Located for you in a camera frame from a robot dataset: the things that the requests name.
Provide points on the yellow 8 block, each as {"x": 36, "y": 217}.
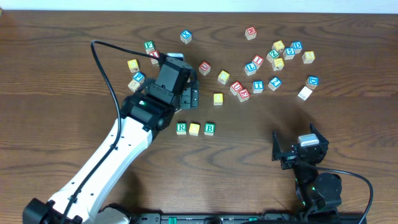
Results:
{"x": 308, "y": 57}

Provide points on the yellow block with hammer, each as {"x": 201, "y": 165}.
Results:
{"x": 277, "y": 64}

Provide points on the red U block upper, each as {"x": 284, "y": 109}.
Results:
{"x": 204, "y": 68}

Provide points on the red I block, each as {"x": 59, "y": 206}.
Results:
{"x": 258, "y": 61}

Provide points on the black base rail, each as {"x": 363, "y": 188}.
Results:
{"x": 155, "y": 218}

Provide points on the green F block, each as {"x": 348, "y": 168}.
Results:
{"x": 149, "y": 46}

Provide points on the yellow block far left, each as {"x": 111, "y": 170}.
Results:
{"x": 133, "y": 65}

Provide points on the blue 5 block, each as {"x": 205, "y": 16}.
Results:
{"x": 288, "y": 53}

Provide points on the green R block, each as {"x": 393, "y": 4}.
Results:
{"x": 181, "y": 128}

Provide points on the red E block top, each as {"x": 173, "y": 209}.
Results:
{"x": 250, "y": 33}

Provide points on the plain wooden tilted block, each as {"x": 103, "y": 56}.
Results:
{"x": 305, "y": 93}

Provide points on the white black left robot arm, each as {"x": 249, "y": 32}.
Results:
{"x": 143, "y": 115}

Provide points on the blue T block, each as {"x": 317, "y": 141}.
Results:
{"x": 257, "y": 86}

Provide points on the blue D block upper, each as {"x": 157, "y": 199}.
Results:
{"x": 297, "y": 46}

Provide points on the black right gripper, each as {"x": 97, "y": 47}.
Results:
{"x": 292, "y": 154}

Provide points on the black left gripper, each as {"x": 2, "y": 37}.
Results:
{"x": 189, "y": 97}

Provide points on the blue D block right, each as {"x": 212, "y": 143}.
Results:
{"x": 312, "y": 82}

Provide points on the yellow o block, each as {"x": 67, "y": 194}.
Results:
{"x": 194, "y": 129}
{"x": 218, "y": 99}
{"x": 223, "y": 77}

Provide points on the red u block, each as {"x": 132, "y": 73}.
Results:
{"x": 204, "y": 68}
{"x": 236, "y": 87}

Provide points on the blue 2 block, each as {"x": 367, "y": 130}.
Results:
{"x": 274, "y": 83}

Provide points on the green B block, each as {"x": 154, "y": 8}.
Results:
{"x": 209, "y": 129}

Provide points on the red E block lower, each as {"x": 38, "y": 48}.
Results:
{"x": 243, "y": 95}

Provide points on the red U block lower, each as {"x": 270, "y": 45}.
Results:
{"x": 236, "y": 87}

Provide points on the blue L block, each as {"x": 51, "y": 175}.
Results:
{"x": 250, "y": 69}

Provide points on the blue d block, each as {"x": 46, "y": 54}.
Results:
{"x": 297, "y": 46}
{"x": 312, "y": 82}

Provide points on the green Z block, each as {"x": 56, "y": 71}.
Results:
{"x": 272, "y": 55}

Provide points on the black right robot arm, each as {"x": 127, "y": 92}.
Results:
{"x": 319, "y": 192}

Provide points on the wooden block red edge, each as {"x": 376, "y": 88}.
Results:
{"x": 133, "y": 85}

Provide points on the yellow block top right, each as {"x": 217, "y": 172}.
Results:
{"x": 278, "y": 46}

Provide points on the blue X block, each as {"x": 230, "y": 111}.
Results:
{"x": 186, "y": 36}

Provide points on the red e block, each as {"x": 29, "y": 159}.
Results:
{"x": 250, "y": 33}
{"x": 243, "y": 95}

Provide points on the blue P block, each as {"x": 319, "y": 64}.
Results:
{"x": 139, "y": 77}

